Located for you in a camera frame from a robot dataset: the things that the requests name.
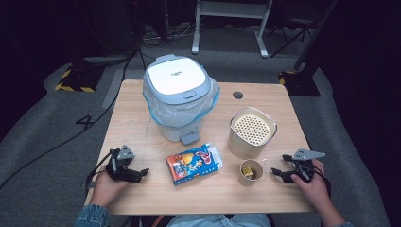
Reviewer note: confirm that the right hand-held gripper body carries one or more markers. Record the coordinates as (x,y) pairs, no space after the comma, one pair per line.
(304,155)

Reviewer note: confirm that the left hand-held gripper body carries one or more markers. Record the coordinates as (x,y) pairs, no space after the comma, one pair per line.
(125,153)

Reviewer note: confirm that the person's right hand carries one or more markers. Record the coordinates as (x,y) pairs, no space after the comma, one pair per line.
(312,192)

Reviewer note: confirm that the person's left hand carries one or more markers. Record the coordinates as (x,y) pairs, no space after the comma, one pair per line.
(105,189)

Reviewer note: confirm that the yellow scrap in cup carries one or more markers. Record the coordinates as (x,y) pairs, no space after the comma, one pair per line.
(248,171)

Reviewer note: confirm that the brown paper cup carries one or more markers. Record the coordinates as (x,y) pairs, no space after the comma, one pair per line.
(244,181)

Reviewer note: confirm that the beige canister with perforated lid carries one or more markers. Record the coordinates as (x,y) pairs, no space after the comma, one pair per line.
(242,145)

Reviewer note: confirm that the colourful snack carton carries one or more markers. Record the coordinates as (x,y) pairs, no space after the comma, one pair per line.
(192,164)

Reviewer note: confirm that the clear blue-edged bin bag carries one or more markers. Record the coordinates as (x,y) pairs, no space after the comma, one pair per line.
(176,113)

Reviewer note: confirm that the black yellow striped stand base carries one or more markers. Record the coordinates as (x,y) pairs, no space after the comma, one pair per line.
(80,80)
(301,83)

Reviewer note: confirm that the person's lap in jeans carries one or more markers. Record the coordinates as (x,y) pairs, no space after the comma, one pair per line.
(217,221)

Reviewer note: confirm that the white and blue pedal bin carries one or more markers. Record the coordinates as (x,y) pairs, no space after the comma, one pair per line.
(176,75)

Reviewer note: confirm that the black slanted stand pole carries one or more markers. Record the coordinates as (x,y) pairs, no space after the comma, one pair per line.
(315,34)

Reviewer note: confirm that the black tripod stand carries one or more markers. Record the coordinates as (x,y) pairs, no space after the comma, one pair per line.
(298,26)

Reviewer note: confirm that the white desk frame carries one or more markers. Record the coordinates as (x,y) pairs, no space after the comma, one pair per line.
(231,9)

